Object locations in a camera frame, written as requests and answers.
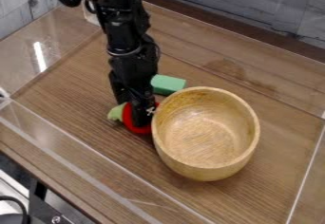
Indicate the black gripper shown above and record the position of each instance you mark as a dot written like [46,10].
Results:
[132,69]

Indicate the red plush fruit green stem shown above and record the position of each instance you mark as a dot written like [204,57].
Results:
[124,114]

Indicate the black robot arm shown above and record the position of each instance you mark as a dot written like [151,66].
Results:
[123,18]

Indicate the green foam block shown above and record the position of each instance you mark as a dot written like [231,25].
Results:
[165,85]

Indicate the wooden bowl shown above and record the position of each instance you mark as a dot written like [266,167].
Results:
[206,132]

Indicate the clear acrylic enclosure wall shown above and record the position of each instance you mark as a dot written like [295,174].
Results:
[103,168]

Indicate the clear acrylic corner bracket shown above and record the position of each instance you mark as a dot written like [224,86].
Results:
[89,15]

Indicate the black metal table frame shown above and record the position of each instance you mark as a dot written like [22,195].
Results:
[48,207]

